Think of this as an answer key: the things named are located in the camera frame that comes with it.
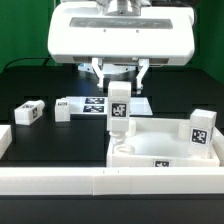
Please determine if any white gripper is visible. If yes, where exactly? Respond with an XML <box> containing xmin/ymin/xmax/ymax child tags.
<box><xmin>48</xmin><ymin>4</ymin><xmax>195</xmax><ymax>92</ymax></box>

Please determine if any white square tabletop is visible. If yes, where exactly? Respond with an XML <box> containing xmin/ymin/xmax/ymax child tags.
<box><xmin>106</xmin><ymin>117</ymin><xmax>220</xmax><ymax>167</ymax></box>

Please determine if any white U-shaped obstacle fence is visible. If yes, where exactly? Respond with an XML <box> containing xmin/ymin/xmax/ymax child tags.
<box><xmin>0</xmin><ymin>124</ymin><xmax>224</xmax><ymax>196</ymax></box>

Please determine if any white marker base plate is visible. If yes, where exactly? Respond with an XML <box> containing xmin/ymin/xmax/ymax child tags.
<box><xmin>67</xmin><ymin>96</ymin><xmax>153</xmax><ymax>116</ymax></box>

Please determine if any black cable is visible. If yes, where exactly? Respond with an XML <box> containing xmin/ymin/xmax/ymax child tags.
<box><xmin>2</xmin><ymin>56</ymin><xmax>54</xmax><ymax>73</ymax></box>

